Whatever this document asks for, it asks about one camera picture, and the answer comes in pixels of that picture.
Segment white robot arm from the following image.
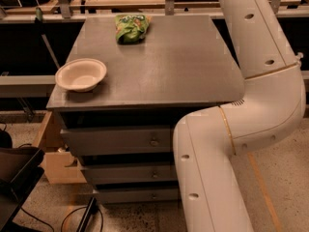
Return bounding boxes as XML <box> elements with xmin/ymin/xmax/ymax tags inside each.
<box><xmin>173</xmin><ymin>0</ymin><xmax>306</xmax><ymax>232</ymax></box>

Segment white paper bowl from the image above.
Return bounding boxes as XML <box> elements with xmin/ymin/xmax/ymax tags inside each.
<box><xmin>55</xmin><ymin>58</ymin><xmax>107</xmax><ymax>92</ymax></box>

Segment grey top drawer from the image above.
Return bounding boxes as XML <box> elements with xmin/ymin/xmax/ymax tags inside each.
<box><xmin>61</xmin><ymin>126</ymin><xmax>172</xmax><ymax>156</ymax></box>

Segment grey drawer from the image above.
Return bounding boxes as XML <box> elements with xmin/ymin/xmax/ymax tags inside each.
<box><xmin>93</xmin><ymin>184</ymin><xmax>180</xmax><ymax>204</ymax></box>
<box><xmin>61</xmin><ymin>126</ymin><xmax>172</xmax><ymax>156</ymax></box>
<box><xmin>80</xmin><ymin>161</ymin><xmax>177</xmax><ymax>185</ymax></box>

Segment grey drawer cabinet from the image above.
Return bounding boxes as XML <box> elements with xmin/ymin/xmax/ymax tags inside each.
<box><xmin>47</xmin><ymin>15</ymin><xmax>244</xmax><ymax>192</ymax></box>

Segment grey middle drawer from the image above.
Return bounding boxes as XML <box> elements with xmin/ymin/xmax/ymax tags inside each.
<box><xmin>80</xmin><ymin>161</ymin><xmax>177</xmax><ymax>185</ymax></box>

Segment green chip bag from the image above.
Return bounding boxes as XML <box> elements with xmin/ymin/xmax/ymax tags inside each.
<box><xmin>115</xmin><ymin>14</ymin><xmax>152</xmax><ymax>44</ymax></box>

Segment grey bottom drawer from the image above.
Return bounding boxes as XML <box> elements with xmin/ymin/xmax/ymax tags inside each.
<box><xmin>93</xmin><ymin>184</ymin><xmax>180</xmax><ymax>204</ymax></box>

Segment wooden crate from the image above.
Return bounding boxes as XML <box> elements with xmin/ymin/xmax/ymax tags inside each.
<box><xmin>33</xmin><ymin>111</ymin><xmax>86</xmax><ymax>184</ymax></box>

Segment black tray stand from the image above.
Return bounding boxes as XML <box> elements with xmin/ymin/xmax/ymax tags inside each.
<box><xmin>0</xmin><ymin>147</ymin><xmax>44</xmax><ymax>232</ymax></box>

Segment clear sanitizer bottle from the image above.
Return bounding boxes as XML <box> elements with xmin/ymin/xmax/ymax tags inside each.
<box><xmin>296</xmin><ymin>52</ymin><xmax>304</xmax><ymax>61</ymax></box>

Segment black floor cable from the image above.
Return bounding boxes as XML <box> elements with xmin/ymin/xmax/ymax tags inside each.
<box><xmin>13</xmin><ymin>190</ymin><xmax>104</xmax><ymax>232</ymax></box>

